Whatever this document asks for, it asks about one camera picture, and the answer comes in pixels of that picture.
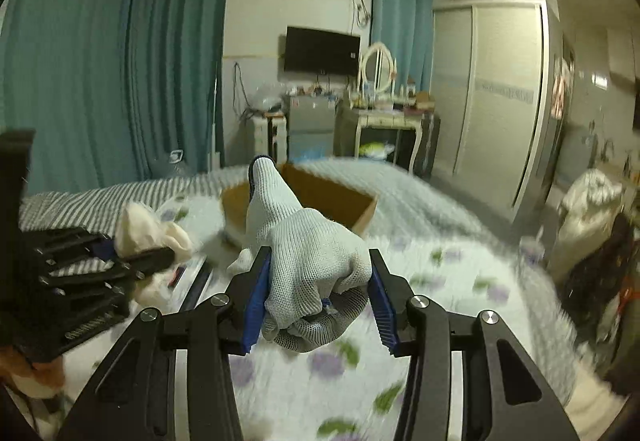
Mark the clear water jug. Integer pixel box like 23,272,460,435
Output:
150,148,196,179

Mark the teal window curtain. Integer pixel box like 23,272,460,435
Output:
370,0,434,91

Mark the floral white quilt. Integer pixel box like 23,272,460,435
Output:
60,199,576,441

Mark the cream cloth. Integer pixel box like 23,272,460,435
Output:
114,201,194,312

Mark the oval vanity mirror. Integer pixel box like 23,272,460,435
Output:
358,42,397,96

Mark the grey mini fridge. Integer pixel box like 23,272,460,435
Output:
286,95,336,162

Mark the teal left curtain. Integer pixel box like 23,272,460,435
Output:
1,0,226,195

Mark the grey striped blanket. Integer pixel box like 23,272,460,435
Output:
19,157,501,272

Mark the white laundry bag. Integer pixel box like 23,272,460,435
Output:
547,169,624,285

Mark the white sliding wardrobe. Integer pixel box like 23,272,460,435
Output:
431,0,562,221

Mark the black wall television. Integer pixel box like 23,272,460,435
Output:
283,26,360,77

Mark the orange plush toy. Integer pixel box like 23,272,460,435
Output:
0,346,65,399

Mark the brown cardboard box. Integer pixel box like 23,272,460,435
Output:
220,164,378,247

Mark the white dressing table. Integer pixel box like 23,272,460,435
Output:
333,101,440,179

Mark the white knitted work glove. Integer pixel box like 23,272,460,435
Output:
228,156,372,352

